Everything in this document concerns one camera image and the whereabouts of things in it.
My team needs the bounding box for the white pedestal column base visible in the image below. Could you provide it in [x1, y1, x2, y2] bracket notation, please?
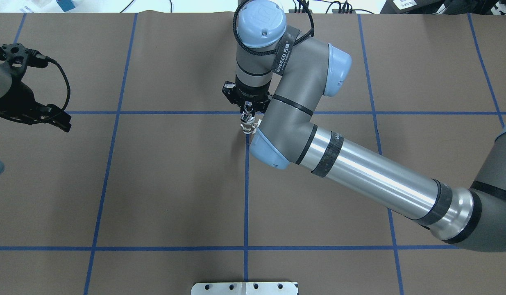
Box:
[191, 281, 300, 295]

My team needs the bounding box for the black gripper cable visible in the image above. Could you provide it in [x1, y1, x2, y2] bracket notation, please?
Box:
[44, 57, 72, 113]

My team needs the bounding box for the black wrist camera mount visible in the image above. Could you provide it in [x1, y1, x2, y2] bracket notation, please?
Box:
[0, 43, 49, 68]

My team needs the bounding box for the white PPR valve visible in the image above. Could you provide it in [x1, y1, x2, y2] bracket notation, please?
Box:
[240, 113, 262, 135]

